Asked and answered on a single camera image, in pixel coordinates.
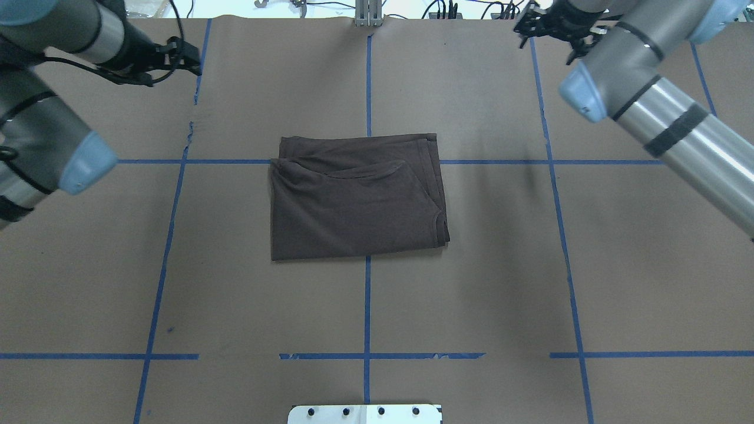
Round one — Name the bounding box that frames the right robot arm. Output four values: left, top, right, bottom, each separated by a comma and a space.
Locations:
514, 1, 753, 237

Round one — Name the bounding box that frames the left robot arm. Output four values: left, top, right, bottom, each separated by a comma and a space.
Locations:
1, 1, 202, 228

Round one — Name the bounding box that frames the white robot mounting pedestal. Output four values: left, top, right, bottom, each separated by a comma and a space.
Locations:
286, 403, 444, 423

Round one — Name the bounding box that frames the aluminium frame post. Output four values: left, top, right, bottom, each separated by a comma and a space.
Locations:
355, 0, 385, 27

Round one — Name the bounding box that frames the brown t-shirt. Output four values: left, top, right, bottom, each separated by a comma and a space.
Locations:
269, 132, 450, 262

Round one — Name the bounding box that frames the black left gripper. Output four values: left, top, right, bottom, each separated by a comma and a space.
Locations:
115, 21, 203, 80

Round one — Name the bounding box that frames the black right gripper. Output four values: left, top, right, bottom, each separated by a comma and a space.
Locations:
514, 1, 607, 65

